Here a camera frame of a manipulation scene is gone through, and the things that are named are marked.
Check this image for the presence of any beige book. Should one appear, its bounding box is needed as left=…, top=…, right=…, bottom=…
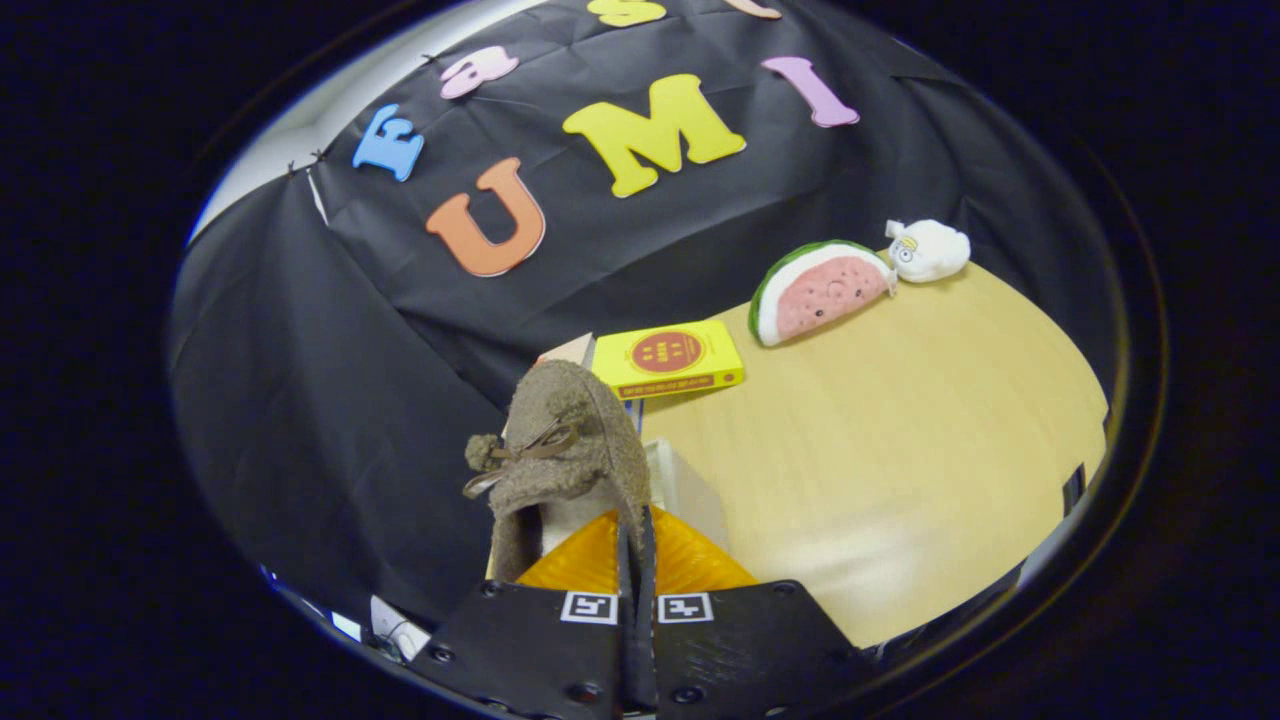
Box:
left=535, top=332, right=598, bottom=369

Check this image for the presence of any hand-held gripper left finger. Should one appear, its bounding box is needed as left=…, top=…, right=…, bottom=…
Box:
left=405, top=505, right=641, bottom=720

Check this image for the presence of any black backdrop cloth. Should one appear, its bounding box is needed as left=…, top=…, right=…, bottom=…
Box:
left=168, top=0, right=1111, bottom=631

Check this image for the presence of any computer monitor screen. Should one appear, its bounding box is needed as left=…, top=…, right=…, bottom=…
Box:
left=260, top=565, right=363, bottom=643

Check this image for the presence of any watermelon slice plush toy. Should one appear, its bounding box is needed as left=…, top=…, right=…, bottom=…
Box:
left=748, top=239, right=898, bottom=348

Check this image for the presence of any yellow book with red circle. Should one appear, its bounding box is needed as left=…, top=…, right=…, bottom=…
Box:
left=590, top=320, right=746, bottom=401

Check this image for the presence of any white plush toy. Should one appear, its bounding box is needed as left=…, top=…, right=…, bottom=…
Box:
left=885, top=219, right=972, bottom=284

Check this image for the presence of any brown fuzzy moccasin shoe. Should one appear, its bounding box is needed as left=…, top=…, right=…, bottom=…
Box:
left=462, top=359, right=653, bottom=584

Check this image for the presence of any beige fabric storage box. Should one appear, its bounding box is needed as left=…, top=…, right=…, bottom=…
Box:
left=487, top=435, right=733, bottom=581

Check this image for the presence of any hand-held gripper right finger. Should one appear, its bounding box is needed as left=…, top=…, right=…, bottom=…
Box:
left=638, top=505, right=871, bottom=720

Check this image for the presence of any white electrical device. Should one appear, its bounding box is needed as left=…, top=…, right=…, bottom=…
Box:
left=368, top=595, right=433, bottom=661

